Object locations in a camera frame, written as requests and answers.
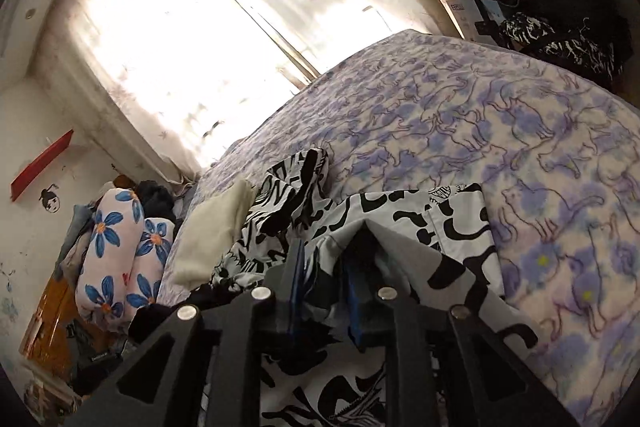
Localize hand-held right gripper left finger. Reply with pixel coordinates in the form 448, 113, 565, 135
65, 237, 308, 427

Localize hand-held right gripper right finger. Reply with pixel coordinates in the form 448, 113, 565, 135
347, 257, 581, 427

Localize white black lettered jacket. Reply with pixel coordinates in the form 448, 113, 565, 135
190, 148, 541, 427

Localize grey crumpled clothes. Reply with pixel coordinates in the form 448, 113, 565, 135
55, 204, 101, 278

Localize dark clothes pile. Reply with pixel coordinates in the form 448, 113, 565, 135
135, 179, 176, 223

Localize wooden headboard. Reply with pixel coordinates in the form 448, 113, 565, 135
20, 277, 108, 388

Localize blue flower pillows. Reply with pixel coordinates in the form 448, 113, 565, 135
75, 188, 176, 334

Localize cream folded sweater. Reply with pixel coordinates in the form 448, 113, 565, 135
172, 179, 258, 290

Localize purple floral fleece blanket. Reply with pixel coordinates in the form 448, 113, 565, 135
160, 29, 640, 427

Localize white cardboard box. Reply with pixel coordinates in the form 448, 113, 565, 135
445, 0, 483, 40

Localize black white patterned garment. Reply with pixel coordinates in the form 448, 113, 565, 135
442, 0, 631, 90

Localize cartoon face wall sticker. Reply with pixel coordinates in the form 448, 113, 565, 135
40, 187, 62, 214

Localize red wall shelf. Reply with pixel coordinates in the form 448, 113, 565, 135
11, 129, 75, 202

